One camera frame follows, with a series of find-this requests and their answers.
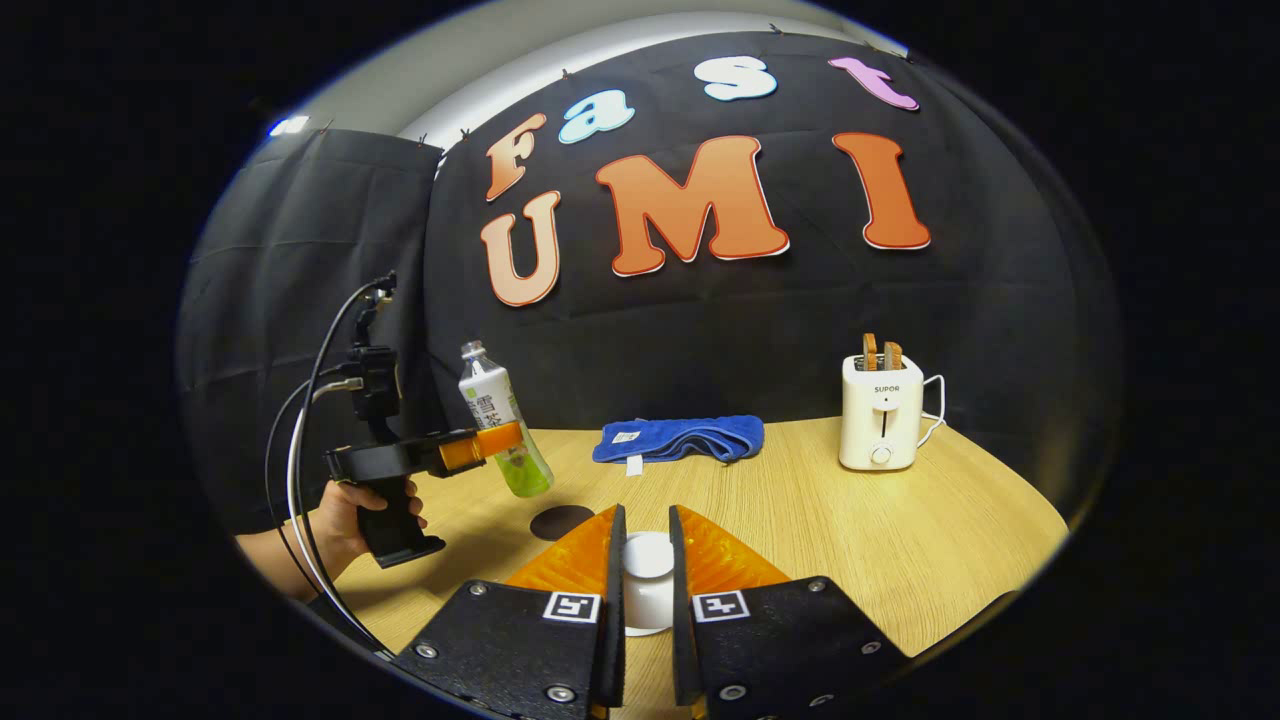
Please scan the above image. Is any white cable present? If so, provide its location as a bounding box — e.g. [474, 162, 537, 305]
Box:
[288, 378, 396, 657]

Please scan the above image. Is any white toaster power cord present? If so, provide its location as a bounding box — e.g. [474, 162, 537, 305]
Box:
[918, 374, 948, 449]

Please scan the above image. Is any white teacup lid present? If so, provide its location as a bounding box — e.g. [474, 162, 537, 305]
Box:
[622, 531, 677, 638]

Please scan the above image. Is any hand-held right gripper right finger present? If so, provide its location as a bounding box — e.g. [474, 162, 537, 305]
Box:
[668, 505, 916, 719]

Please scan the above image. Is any black cable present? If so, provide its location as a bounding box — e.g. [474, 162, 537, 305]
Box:
[265, 280, 401, 651]

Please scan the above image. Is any clear water bottle green label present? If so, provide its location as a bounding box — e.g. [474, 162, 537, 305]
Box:
[458, 340, 554, 499]

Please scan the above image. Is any blue towel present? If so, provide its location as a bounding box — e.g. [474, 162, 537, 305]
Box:
[592, 415, 766, 477]

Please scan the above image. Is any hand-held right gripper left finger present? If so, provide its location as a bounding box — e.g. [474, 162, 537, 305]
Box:
[393, 505, 628, 719]

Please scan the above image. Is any white toaster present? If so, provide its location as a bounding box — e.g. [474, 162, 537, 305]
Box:
[839, 353, 926, 472]

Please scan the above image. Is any dark round coaster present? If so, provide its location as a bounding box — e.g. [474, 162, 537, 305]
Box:
[530, 505, 598, 542]

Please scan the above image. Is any black backdrop cloth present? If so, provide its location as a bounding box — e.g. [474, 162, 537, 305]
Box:
[178, 30, 1121, 536]

